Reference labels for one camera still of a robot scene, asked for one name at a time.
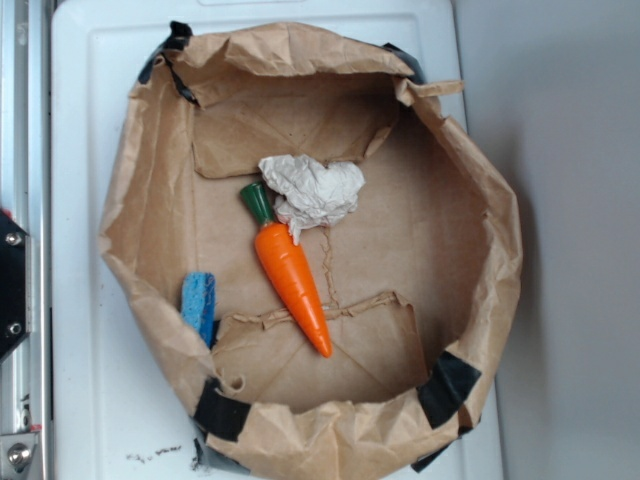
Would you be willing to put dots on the blue sponge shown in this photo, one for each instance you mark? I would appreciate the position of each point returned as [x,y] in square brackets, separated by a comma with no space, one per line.
[198,304]

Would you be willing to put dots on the brown paper bag tray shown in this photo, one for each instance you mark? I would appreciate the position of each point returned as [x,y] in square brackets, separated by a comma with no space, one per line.
[420,282]

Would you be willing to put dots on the orange toy carrot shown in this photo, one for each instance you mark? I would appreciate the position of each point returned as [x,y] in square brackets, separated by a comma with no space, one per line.
[287,268]

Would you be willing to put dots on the white paper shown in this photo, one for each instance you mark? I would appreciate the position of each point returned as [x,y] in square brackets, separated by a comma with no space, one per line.
[310,194]

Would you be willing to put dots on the aluminium frame rail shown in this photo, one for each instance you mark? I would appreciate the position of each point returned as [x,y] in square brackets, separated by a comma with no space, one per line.
[26,425]

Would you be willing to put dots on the white plastic bin lid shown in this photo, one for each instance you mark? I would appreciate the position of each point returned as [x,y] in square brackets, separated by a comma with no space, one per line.
[115,416]

